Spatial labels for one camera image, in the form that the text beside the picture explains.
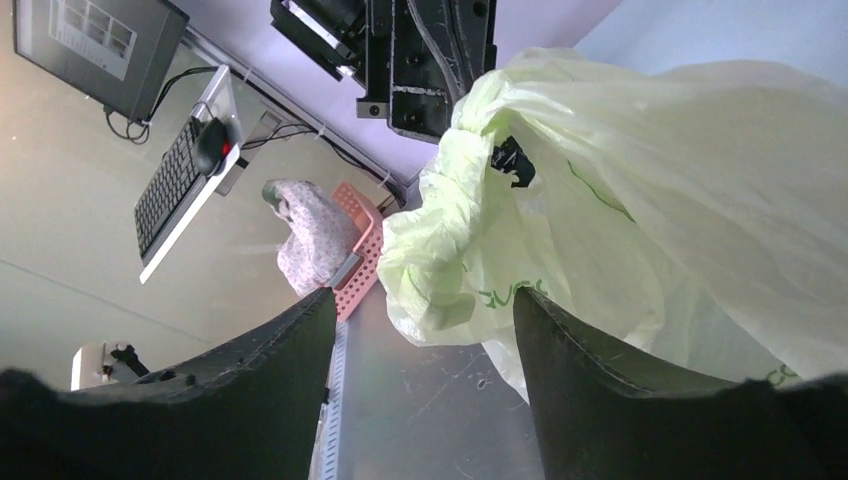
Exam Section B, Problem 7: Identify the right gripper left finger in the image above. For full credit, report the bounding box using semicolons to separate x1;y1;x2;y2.
1;288;337;479

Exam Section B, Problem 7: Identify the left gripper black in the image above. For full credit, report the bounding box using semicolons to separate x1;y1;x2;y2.
270;0;536;188

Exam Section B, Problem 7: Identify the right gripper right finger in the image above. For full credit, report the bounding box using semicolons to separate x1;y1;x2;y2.
513;287;847;479

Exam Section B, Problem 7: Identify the pale green plastic bag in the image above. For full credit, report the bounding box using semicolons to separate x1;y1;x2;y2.
377;48;847;395

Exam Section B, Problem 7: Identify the pink plastic basket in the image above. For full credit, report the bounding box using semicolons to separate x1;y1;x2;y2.
330;182;384;322

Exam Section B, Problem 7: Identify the floral fabric bundle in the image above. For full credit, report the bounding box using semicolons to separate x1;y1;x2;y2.
262;179;361;298

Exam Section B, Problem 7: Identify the black white keyboard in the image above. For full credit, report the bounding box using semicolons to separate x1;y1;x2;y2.
134;65;244;284

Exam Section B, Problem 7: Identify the black computer mouse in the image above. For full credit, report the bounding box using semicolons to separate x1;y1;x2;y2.
191;117;232;177

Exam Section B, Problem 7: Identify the dark computer monitor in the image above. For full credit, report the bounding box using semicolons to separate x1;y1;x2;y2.
12;0;190;124

